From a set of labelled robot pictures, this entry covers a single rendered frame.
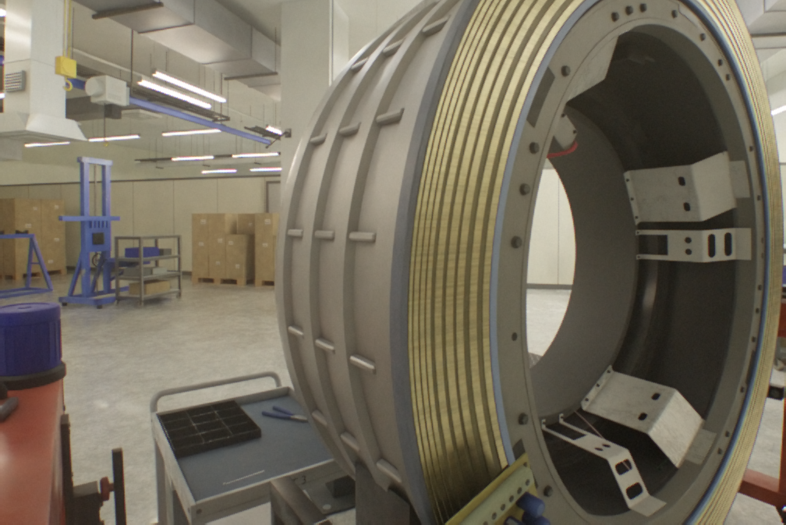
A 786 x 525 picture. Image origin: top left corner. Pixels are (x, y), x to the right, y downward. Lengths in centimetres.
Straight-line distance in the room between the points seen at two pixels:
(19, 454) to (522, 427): 67
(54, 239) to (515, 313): 1246
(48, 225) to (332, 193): 1209
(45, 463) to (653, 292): 149
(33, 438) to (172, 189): 1102
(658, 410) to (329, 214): 100
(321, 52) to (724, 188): 550
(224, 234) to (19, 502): 895
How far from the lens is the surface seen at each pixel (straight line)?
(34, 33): 493
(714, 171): 152
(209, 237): 972
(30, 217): 1250
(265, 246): 903
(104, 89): 653
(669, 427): 141
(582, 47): 83
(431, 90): 56
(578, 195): 161
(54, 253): 1285
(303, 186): 89
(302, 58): 653
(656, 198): 154
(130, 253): 775
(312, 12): 670
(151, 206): 1214
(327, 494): 241
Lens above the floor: 127
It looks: 1 degrees down
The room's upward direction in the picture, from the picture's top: straight up
